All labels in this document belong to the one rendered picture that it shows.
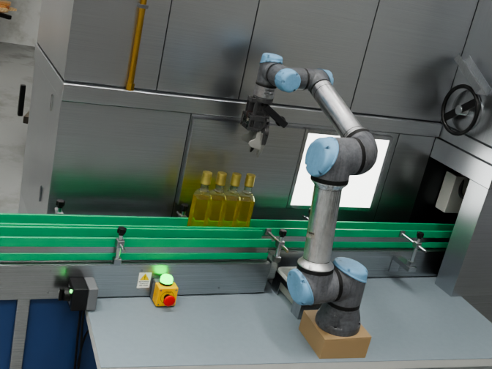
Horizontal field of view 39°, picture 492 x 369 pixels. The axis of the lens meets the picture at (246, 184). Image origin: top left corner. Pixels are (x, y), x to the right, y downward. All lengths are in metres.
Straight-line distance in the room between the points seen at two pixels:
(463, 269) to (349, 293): 0.88
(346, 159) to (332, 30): 0.78
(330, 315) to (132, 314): 0.64
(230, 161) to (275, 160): 0.19
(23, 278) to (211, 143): 0.82
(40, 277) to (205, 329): 0.55
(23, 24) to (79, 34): 7.79
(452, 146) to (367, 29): 0.65
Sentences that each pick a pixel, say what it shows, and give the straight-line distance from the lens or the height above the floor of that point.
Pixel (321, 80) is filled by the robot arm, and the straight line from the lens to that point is 2.35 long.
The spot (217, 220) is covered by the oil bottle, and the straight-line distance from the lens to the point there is 2.52.
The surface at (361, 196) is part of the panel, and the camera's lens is 2.99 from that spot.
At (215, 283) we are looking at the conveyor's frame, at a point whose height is 0.80.
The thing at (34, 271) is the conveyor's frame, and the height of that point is 0.85.
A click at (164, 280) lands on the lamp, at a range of 2.34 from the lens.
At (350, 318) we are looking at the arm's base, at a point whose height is 0.89.
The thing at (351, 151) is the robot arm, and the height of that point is 1.44.
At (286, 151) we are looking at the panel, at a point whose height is 1.22.
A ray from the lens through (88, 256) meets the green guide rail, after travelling 2.30.
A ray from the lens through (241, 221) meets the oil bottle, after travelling 2.56.
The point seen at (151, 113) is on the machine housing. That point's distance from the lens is 2.47.
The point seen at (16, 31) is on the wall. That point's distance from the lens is 10.14.
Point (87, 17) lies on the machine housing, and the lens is 2.34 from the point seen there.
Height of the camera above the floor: 1.94
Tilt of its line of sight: 19 degrees down
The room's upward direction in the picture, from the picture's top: 13 degrees clockwise
